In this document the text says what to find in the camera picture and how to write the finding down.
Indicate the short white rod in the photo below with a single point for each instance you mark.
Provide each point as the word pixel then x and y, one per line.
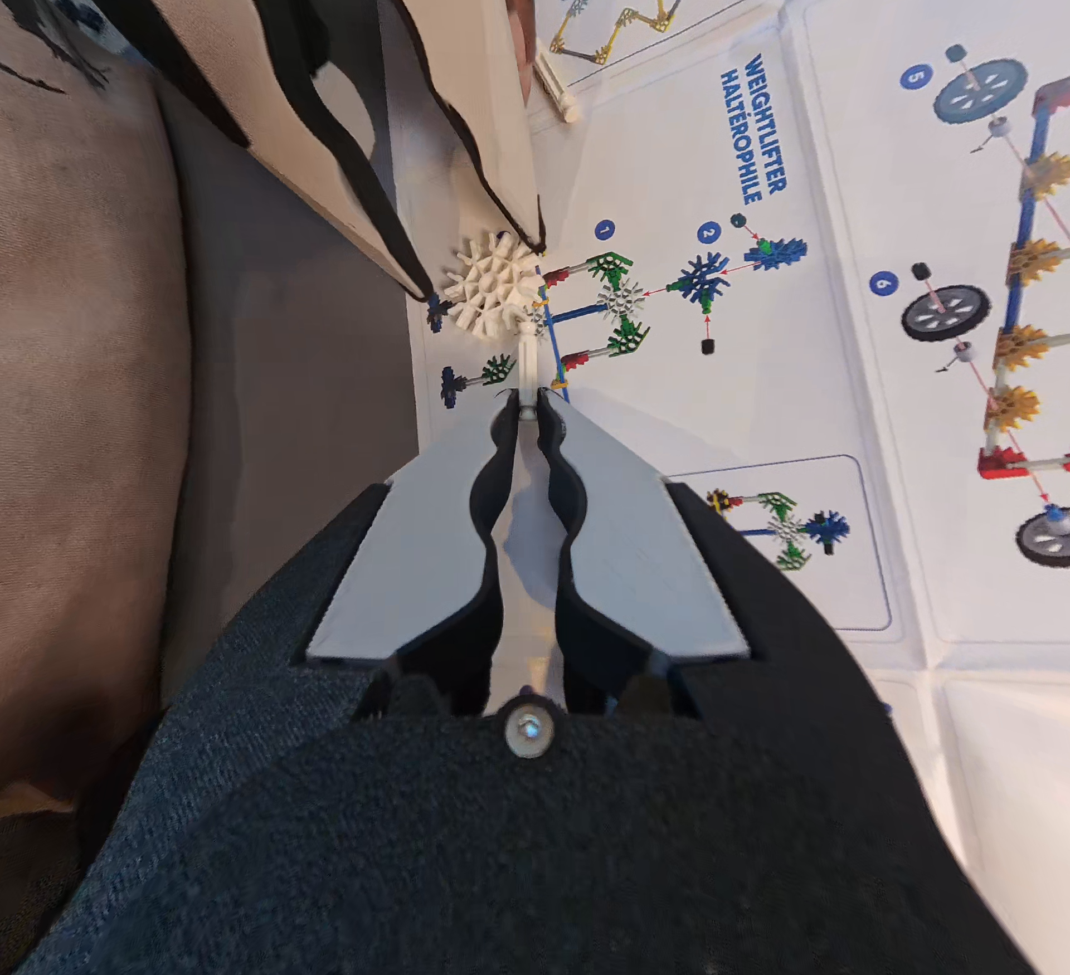
pixel 528 365
pixel 556 87

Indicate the white snowflake connector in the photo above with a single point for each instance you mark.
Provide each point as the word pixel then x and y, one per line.
pixel 493 285

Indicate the white instruction sheet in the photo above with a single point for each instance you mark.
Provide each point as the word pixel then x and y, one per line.
pixel 794 407

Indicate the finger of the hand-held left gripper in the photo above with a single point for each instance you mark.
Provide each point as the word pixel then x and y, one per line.
pixel 451 5
pixel 217 31

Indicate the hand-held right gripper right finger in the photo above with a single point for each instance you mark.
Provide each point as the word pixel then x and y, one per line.
pixel 652 574

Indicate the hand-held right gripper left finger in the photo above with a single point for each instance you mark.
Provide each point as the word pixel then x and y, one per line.
pixel 401 574

